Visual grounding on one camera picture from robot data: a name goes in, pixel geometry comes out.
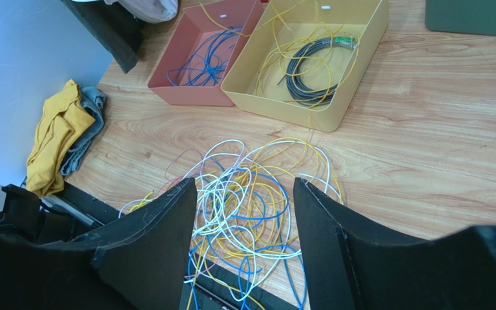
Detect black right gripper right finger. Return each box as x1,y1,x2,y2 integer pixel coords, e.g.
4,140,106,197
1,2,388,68
293,178,496,309

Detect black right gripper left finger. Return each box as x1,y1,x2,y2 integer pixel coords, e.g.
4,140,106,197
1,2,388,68
0,178,197,309

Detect white cable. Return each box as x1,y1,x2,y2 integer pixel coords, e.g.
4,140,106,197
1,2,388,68
118,138,344,303

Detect yellow cable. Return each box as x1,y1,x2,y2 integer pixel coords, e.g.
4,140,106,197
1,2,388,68
127,0,360,310

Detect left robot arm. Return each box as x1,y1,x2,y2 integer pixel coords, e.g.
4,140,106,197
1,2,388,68
0,184,81,244

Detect orange yellow cloth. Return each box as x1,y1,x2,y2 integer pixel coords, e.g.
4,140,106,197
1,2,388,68
26,79,95,198

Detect grey denim cloth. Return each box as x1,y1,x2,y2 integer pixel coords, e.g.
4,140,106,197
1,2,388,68
60,87,107,177

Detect yellow plastic bin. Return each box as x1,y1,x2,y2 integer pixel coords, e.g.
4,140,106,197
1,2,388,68
222,1,389,132

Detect red plastic bin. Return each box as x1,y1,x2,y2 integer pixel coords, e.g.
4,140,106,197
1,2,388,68
148,1,264,107

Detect olive green garment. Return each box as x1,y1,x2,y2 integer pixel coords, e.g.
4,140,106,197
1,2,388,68
62,0,145,74

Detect white garment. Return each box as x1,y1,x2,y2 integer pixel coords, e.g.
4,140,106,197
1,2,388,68
71,0,179,24

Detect green plastic bin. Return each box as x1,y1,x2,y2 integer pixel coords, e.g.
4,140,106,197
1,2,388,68
424,0,496,36

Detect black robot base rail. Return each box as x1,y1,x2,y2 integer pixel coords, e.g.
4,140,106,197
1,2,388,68
20,178,300,310

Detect black coiled cable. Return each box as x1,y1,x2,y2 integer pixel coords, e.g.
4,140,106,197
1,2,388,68
277,36,358,107

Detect purple cable in red bin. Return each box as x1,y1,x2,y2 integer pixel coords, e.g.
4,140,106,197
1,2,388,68
166,26,245,88

